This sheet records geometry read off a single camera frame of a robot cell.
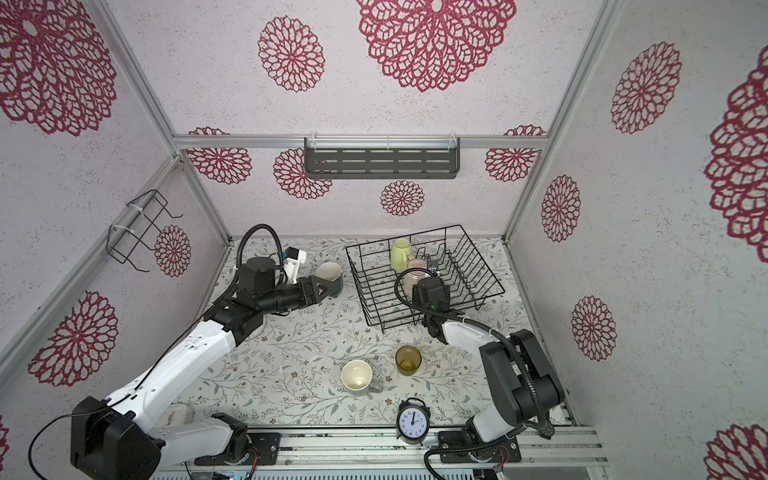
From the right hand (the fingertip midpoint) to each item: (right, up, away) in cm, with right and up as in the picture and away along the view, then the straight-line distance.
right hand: (429, 282), depth 93 cm
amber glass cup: (-7, -22, -6) cm, 24 cm away
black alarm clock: (-7, -34, -17) cm, 39 cm away
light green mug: (-9, +9, +10) cm, 16 cm away
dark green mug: (-31, +3, +5) cm, 32 cm away
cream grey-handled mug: (-22, -26, -9) cm, 35 cm away
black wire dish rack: (-13, +3, +17) cm, 22 cm away
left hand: (-27, -1, -18) cm, 33 cm away
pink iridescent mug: (-5, +4, -13) cm, 15 cm away
